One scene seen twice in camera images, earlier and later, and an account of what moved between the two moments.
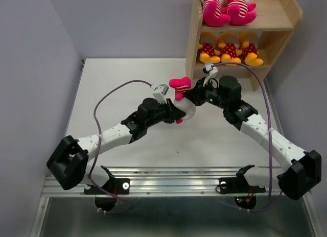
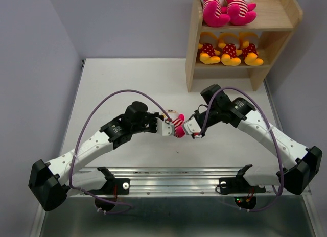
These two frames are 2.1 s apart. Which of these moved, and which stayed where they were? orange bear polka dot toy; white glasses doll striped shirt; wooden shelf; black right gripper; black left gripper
Moved: black right gripper; black left gripper
Stayed: orange bear polka dot toy; wooden shelf; white glasses doll striped shirt
